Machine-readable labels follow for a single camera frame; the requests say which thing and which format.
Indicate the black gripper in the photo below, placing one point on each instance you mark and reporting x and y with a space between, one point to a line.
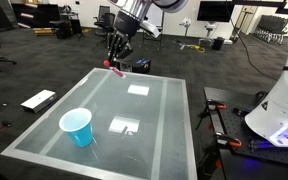
126 26

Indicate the red capped pink marker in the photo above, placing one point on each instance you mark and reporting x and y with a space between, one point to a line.
117 71

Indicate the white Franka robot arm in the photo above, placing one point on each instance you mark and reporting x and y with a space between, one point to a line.
277 110

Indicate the blue plastic cup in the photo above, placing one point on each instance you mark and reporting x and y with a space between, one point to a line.
79 130

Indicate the black office chair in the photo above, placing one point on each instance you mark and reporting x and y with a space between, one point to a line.
104 11
108 23

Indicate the black box with blue light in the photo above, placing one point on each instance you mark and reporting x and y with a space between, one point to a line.
142 66

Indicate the white board on stand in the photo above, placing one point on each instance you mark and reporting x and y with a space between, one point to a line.
159 13

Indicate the black equipment cart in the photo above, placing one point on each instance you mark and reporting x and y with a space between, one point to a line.
65 28

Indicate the white floor stand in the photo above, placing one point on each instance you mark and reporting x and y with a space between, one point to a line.
185 25

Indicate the yellow floor box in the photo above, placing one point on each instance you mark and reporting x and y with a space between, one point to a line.
44 32

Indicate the white flat floor box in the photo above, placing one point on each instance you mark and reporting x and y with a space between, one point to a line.
39 101

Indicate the black waste bin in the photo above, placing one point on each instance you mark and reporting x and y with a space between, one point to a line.
218 43

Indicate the orange black bar clamp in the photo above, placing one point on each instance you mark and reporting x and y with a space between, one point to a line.
232 142
214 104

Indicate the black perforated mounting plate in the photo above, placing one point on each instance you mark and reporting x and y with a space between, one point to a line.
230 123

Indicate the stacked black chairs row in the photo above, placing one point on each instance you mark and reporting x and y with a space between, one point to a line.
270 28

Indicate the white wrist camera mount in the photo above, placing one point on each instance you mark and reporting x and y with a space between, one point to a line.
150 28

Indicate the dark wall shelf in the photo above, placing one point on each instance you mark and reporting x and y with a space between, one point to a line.
37 15

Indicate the white pedestal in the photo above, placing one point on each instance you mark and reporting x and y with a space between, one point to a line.
209 31

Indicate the black wall monitor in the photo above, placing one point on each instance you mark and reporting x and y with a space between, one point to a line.
215 10

